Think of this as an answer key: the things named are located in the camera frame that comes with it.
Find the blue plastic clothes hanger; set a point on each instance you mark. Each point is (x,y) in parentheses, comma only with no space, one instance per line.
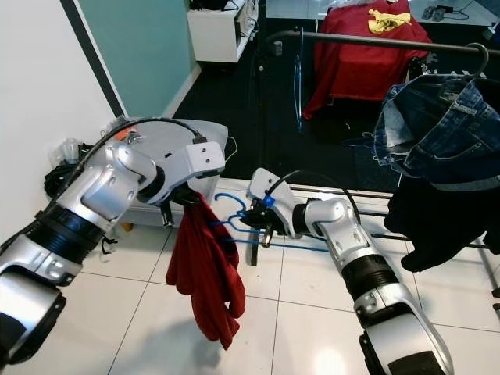
(301,90)
(297,247)

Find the red fleece garment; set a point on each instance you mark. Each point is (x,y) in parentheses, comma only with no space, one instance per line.
(207,273)

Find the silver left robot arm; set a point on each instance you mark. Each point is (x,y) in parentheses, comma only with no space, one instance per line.
(101,187)

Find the black clothes hanger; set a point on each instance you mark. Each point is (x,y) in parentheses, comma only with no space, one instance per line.
(483,55)

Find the grey cushioned ottoman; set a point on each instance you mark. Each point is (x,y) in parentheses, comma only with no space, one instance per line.
(176,141)

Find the orange plastic packet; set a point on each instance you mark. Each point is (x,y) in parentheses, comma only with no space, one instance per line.
(123,133)

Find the white low cabinet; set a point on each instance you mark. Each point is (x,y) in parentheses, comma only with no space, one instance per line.
(215,35)

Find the red cover with yellow print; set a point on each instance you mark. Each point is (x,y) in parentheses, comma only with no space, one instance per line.
(359,70)

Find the black hanging garment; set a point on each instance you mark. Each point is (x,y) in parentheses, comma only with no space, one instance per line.
(445,223)

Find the blue denim garment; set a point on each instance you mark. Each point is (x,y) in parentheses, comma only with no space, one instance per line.
(445,137)

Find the black metal clothes rack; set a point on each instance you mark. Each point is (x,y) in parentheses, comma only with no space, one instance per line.
(359,43)

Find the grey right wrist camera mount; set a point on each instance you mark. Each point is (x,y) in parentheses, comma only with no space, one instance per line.
(266,185)

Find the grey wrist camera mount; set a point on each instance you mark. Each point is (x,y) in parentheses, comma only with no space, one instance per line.
(205,160)
(266,185)

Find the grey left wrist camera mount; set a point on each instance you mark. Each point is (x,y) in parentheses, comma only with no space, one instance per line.
(205,160)

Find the black wall trim strip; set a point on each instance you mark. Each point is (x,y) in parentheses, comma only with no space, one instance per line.
(90,62)

